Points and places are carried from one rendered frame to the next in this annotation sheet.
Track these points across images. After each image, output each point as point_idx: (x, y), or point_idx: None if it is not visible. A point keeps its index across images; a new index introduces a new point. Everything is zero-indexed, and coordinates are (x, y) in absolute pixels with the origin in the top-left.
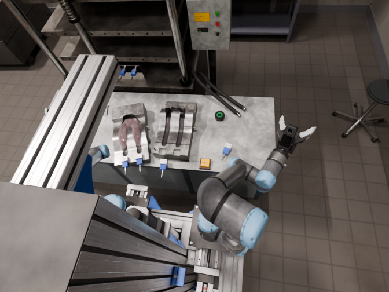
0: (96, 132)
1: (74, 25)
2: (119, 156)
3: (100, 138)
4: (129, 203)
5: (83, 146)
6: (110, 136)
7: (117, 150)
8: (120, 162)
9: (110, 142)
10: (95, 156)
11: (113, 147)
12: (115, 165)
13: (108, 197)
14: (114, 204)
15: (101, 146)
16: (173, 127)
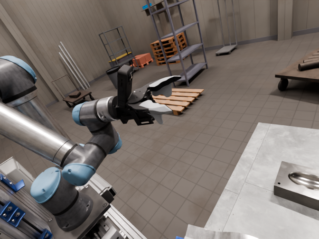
0: (286, 210)
1: None
2: (201, 238)
3: (268, 214)
4: (63, 216)
5: None
6: (271, 235)
7: (215, 237)
8: (189, 235)
9: (254, 233)
10: (30, 147)
11: (223, 232)
12: (188, 225)
13: (50, 179)
14: (37, 185)
15: (72, 166)
16: None
